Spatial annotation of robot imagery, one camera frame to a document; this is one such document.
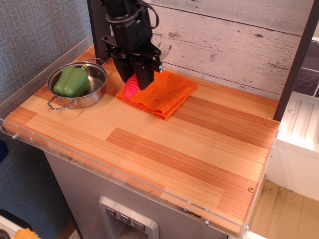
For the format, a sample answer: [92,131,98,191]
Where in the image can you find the white toy sink unit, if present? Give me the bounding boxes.
[264,36,319,202]

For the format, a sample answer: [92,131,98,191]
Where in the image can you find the grey toy fridge cabinet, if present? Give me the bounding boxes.
[45,153,228,239]

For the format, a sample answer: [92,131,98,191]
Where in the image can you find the dark left shelf post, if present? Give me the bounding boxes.
[87,0,111,62]

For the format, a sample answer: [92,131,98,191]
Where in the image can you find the clear acrylic edge guard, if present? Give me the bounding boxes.
[2,115,253,238]

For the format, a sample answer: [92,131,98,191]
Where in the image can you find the red handled metal fork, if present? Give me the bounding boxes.
[124,43,171,99]

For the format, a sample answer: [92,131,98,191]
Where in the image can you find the green toy bell pepper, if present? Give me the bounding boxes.
[53,64,90,98]

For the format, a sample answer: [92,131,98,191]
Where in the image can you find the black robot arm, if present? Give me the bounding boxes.
[102,0,163,90]

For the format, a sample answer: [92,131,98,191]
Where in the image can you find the dark shelf post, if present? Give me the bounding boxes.
[273,0,319,121]
[87,0,111,62]

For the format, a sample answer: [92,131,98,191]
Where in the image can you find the folded orange cloth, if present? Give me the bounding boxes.
[116,71,197,120]

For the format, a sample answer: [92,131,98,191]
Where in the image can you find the small steel pot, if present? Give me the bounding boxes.
[47,58,107,111]

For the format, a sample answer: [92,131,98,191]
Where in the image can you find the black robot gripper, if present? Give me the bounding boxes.
[102,17,154,90]

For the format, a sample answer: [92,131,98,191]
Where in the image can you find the dark right shelf post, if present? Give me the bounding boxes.
[273,0,319,121]

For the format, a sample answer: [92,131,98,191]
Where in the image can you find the yellow object bottom left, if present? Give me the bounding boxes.
[13,229,39,239]

